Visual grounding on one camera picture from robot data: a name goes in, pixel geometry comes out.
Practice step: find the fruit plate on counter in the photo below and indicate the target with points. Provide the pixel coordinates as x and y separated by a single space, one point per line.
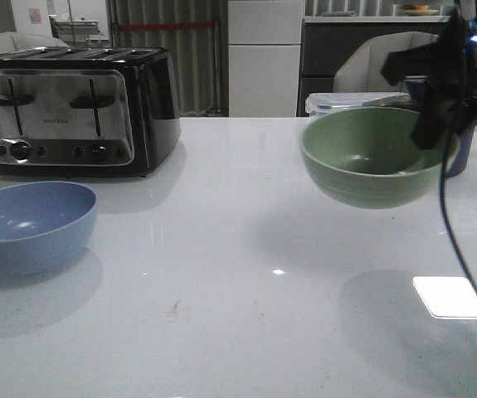
418 10

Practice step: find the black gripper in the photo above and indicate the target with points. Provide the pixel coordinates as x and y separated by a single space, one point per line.
448 92

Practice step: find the beige padded chair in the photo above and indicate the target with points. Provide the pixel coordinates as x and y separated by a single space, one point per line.
362 71

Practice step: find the green bowl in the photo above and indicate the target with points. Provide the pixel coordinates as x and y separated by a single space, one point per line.
365 157

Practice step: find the white refrigerator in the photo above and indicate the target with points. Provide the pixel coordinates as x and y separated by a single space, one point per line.
263 57

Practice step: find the clear plastic food container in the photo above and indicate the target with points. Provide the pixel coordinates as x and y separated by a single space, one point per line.
320 104

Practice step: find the blue bowl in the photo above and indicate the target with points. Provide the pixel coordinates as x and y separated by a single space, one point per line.
44 225

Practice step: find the dark kitchen counter cabinet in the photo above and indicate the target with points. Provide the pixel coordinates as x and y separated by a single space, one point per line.
327 42

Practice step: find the black chrome four-slot toaster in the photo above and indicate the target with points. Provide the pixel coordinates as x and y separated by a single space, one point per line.
68 112

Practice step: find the dark blue saucepan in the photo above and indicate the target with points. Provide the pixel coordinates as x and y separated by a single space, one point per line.
461 159

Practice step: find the white armchair left background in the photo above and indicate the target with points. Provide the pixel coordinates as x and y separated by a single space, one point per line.
30 45

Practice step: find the red barrier tape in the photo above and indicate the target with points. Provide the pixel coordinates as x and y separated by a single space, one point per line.
165 26

